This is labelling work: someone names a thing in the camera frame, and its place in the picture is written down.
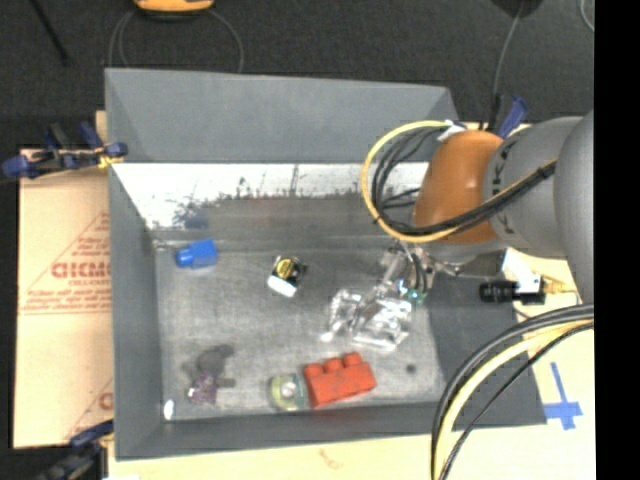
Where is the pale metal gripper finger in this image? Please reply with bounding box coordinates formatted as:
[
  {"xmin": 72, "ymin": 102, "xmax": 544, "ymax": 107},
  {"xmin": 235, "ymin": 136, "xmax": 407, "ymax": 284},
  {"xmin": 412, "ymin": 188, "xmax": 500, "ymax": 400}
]
[
  {"xmin": 356, "ymin": 295, "xmax": 400, "ymax": 332},
  {"xmin": 349, "ymin": 283, "xmax": 390, "ymax": 319}
]

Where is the clear glass object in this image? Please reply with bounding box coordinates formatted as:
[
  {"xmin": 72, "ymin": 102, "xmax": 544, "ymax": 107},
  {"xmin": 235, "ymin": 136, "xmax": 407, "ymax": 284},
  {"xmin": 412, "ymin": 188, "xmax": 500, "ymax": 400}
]
[{"xmin": 319, "ymin": 287, "xmax": 416, "ymax": 353}]

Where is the red toy brick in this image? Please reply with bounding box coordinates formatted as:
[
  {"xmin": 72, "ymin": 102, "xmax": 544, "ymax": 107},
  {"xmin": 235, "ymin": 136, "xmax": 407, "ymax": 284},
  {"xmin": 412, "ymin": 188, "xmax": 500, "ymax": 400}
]
[{"xmin": 302, "ymin": 351, "xmax": 378, "ymax": 410}]

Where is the black yellow white toy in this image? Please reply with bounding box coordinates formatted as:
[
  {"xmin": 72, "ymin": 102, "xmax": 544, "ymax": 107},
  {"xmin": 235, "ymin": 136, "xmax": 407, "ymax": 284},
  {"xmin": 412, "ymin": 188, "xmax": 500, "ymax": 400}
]
[{"xmin": 266, "ymin": 254, "xmax": 309, "ymax": 299}]

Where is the grey and purple toy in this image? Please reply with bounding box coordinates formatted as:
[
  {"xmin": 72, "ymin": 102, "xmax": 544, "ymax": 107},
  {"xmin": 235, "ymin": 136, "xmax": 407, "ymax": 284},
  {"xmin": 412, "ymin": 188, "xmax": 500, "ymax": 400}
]
[{"xmin": 182, "ymin": 343, "xmax": 237, "ymax": 405}]

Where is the blue plastic cap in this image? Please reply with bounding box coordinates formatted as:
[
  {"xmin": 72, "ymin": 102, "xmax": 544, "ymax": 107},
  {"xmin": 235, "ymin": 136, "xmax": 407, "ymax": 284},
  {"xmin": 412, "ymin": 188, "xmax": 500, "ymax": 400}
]
[{"xmin": 174, "ymin": 238, "xmax": 219, "ymax": 270}]

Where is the grey metal bin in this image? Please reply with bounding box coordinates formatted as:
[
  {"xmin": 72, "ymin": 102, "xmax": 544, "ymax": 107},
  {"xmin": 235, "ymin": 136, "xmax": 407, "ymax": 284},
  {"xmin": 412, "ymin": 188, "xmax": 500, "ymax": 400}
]
[{"xmin": 103, "ymin": 67, "xmax": 547, "ymax": 460}]

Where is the brown cardboard board, red print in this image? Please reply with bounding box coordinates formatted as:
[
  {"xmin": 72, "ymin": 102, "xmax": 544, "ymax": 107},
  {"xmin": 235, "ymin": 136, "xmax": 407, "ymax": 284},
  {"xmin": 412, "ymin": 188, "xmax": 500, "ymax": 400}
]
[{"xmin": 12, "ymin": 171, "xmax": 116, "ymax": 449}]

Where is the black cylinder on white bracket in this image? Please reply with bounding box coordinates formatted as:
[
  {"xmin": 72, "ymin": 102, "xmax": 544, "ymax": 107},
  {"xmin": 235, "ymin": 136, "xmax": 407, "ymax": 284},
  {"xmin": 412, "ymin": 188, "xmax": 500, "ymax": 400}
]
[{"xmin": 478, "ymin": 247, "xmax": 546, "ymax": 306}]

